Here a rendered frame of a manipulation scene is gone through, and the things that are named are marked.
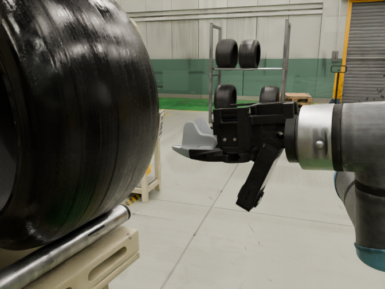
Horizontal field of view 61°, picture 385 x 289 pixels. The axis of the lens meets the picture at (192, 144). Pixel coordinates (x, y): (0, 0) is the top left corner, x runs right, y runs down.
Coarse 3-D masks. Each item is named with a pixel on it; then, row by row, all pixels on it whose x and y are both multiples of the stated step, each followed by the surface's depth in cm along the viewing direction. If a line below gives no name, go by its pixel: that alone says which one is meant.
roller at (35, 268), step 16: (128, 208) 79; (96, 224) 70; (112, 224) 74; (64, 240) 64; (80, 240) 66; (32, 256) 58; (48, 256) 60; (64, 256) 62; (0, 272) 54; (16, 272) 55; (32, 272) 56; (0, 288) 52; (16, 288) 54
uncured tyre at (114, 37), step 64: (0, 0) 45; (64, 0) 50; (0, 64) 46; (64, 64) 46; (128, 64) 57; (0, 128) 89; (64, 128) 47; (128, 128) 57; (0, 192) 81; (64, 192) 50; (128, 192) 68
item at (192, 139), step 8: (184, 128) 52; (192, 128) 51; (184, 136) 52; (192, 136) 52; (200, 136) 51; (208, 136) 50; (184, 144) 53; (192, 144) 52; (200, 144) 51; (208, 144) 50; (216, 144) 50; (184, 152) 52
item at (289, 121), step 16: (224, 112) 48; (240, 112) 46; (256, 112) 47; (272, 112) 47; (288, 112) 44; (224, 128) 48; (240, 128) 46; (256, 128) 47; (272, 128) 46; (288, 128) 43; (224, 144) 48; (240, 144) 47; (256, 144) 48; (272, 144) 46; (288, 144) 43; (240, 160) 47; (288, 160) 45
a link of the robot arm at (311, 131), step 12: (300, 108) 44; (312, 108) 43; (324, 108) 42; (300, 120) 42; (312, 120) 41; (324, 120) 40; (300, 132) 42; (312, 132) 41; (324, 132) 40; (300, 144) 42; (312, 144) 41; (324, 144) 40; (300, 156) 42; (312, 156) 41; (324, 156) 41; (312, 168) 43; (324, 168) 43
